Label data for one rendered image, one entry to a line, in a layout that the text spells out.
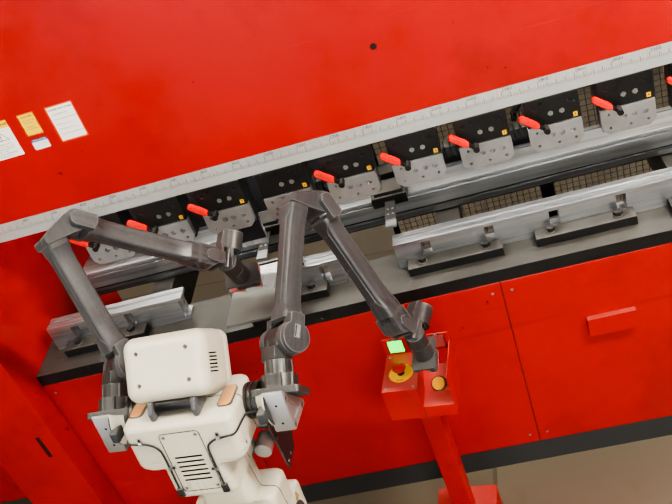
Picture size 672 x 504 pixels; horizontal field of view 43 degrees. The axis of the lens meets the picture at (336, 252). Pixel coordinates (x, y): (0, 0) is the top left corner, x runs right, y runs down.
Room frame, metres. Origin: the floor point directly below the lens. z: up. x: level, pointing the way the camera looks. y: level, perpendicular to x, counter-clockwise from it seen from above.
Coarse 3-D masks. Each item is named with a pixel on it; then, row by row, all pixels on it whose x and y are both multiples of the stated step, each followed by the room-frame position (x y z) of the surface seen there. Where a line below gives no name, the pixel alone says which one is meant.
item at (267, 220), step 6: (264, 216) 2.56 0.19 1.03; (270, 216) 2.55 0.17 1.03; (264, 222) 2.52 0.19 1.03; (270, 222) 2.52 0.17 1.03; (276, 222) 2.51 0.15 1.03; (270, 228) 2.51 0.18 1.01; (276, 228) 2.50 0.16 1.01; (270, 234) 2.49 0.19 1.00; (264, 246) 2.43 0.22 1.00; (258, 252) 2.40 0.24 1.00; (264, 252) 2.39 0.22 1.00; (258, 258) 2.37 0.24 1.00; (264, 258) 2.36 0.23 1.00
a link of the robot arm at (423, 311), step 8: (408, 304) 1.84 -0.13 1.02; (416, 304) 1.81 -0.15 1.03; (424, 304) 1.82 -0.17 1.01; (408, 312) 1.81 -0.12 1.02; (416, 312) 1.80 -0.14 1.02; (424, 312) 1.80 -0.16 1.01; (432, 312) 1.81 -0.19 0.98; (400, 320) 1.74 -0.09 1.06; (408, 320) 1.74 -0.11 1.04; (424, 320) 1.78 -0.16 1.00; (408, 328) 1.73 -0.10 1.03; (400, 336) 1.75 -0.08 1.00
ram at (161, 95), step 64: (0, 0) 2.38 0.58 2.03; (64, 0) 2.34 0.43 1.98; (128, 0) 2.30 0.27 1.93; (192, 0) 2.26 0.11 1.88; (256, 0) 2.23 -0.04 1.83; (320, 0) 2.19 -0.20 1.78; (384, 0) 2.15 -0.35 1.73; (448, 0) 2.12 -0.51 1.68; (512, 0) 2.08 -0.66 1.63; (576, 0) 2.05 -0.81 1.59; (640, 0) 2.01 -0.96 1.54; (0, 64) 2.40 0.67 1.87; (64, 64) 2.36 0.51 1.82; (128, 64) 2.32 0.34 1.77; (192, 64) 2.28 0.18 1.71; (256, 64) 2.24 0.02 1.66; (320, 64) 2.20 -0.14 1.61; (384, 64) 2.17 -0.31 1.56; (448, 64) 2.13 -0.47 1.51; (512, 64) 2.09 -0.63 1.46; (576, 64) 2.05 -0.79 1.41; (640, 64) 2.01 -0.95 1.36; (128, 128) 2.34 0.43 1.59; (192, 128) 2.30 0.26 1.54; (256, 128) 2.26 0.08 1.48; (320, 128) 2.22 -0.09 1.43; (0, 192) 2.45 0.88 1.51; (64, 192) 2.40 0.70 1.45
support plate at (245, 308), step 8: (272, 288) 2.18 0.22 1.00; (232, 296) 2.22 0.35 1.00; (240, 296) 2.20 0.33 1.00; (248, 296) 2.19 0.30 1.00; (256, 296) 2.17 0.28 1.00; (264, 296) 2.16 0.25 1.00; (272, 296) 2.14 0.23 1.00; (232, 304) 2.18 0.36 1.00; (240, 304) 2.16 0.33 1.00; (248, 304) 2.15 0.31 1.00; (256, 304) 2.13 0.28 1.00; (264, 304) 2.12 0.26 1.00; (272, 304) 2.10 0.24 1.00; (232, 312) 2.14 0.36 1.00; (240, 312) 2.12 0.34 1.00; (248, 312) 2.11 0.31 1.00; (256, 312) 2.09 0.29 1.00; (264, 312) 2.08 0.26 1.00; (232, 320) 2.10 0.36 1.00; (240, 320) 2.08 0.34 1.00; (248, 320) 2.07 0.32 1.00; (256, 320) 2.06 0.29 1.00
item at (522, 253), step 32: (640, 224) 1.98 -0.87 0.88; (512, 256) 2.06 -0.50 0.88; (544, 256) 2.00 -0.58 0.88; (576, 256) 1.97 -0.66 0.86; (608, 256) 1.95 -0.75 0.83; (352, 288) 2.20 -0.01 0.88; (416, 288) 2.08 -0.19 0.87; (448, 288) 2.06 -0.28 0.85; (192, 320) 2.36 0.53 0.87; (224, 320) 2.29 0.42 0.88; (320, 320) 2.15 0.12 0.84; (96, 352) 2.39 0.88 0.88
